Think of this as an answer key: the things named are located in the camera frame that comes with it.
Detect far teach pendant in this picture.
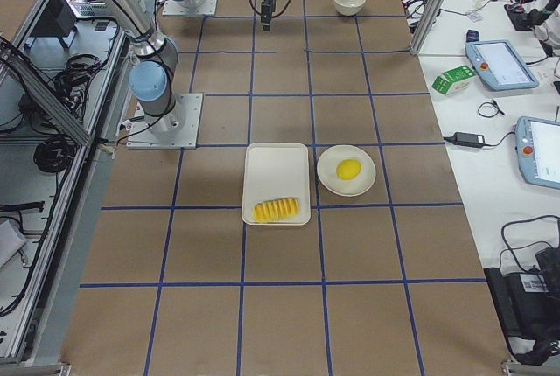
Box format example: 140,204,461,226
465,40,539,91

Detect cream bowl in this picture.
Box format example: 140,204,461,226
333,0,367,17

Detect white plate with lemon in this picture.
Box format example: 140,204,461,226
317,145,376,197

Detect white rectangular tray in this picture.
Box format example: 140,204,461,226
241,143,311,226

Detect aluminium frame post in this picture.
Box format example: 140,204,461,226
409,0,444,55

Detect black power adapter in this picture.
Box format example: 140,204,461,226
453,132,486,148

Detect green white carton box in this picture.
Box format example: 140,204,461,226
431,65,476,95

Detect near teach pendant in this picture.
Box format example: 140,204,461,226
514,116,560,189

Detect teach pendant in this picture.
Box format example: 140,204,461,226
465,40,539,91
514,116,560,189

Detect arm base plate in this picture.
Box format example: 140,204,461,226
126,93,204,150
163,0,217,17

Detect yellow lemon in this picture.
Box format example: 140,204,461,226
336,158,361,181

